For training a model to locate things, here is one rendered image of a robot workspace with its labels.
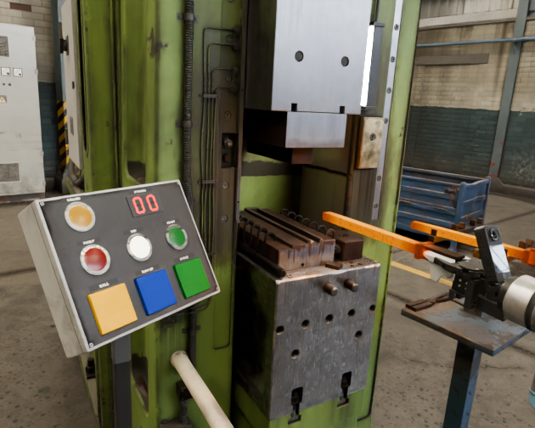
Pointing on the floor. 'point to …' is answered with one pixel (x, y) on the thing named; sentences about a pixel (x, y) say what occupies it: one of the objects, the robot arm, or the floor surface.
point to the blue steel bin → (440, 199)
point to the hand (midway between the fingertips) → (431, 250)
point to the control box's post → (121, 381)
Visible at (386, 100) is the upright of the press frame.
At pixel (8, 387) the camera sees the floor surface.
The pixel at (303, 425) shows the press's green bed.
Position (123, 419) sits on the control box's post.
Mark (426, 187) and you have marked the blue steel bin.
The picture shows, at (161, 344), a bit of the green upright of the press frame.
